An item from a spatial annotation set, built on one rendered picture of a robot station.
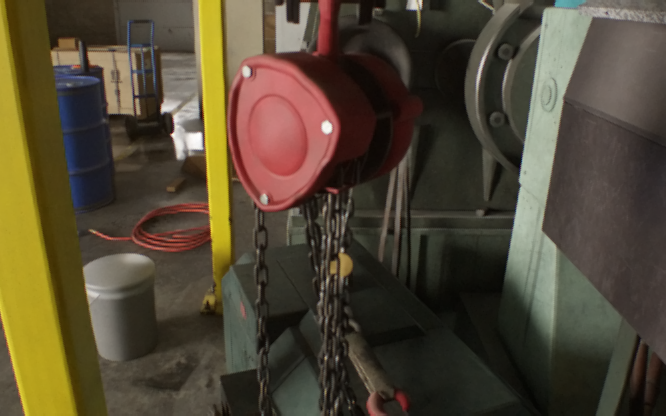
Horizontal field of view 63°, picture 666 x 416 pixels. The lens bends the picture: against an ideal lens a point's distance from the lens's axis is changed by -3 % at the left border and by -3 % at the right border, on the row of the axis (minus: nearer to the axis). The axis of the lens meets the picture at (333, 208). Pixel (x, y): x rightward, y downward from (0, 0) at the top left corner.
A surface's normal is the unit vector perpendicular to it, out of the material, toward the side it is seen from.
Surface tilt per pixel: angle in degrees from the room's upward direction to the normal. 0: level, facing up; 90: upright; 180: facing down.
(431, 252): 90
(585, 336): 72
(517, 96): 90
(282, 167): 103
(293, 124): 82
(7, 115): 90
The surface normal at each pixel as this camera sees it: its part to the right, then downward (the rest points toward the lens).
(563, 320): 0.04, 0.06
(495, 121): 0.04, 0.37
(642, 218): -1.00, -0.01
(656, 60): -0.97, -0.21
